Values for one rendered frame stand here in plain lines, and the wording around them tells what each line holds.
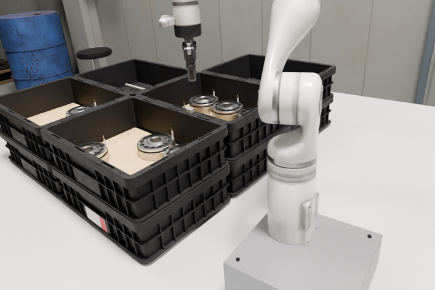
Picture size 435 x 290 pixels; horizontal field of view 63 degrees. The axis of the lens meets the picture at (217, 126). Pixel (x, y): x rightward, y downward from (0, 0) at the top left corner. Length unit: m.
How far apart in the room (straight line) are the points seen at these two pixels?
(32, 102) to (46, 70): 2.71
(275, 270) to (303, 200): 0.13
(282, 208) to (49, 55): 3.64
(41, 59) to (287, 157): 3.64
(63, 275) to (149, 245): 0.20
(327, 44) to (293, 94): 2.12
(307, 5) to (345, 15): 1.94
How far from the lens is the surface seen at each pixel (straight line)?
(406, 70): 2.61
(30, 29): 4.05
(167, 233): 0.84
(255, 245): 0.73
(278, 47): 0.65
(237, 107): 1.15
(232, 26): 3.03
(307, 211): 0.69
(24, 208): 1.15
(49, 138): 0.97
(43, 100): 1.44
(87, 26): 4.17
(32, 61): 4.11
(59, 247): 0.96
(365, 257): 0.74
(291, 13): 0.68
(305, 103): 0.59
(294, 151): 0.62
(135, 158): 0.97
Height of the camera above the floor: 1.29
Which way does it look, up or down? 25 degrees down
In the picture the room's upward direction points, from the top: 4 degrees counter-clockwise
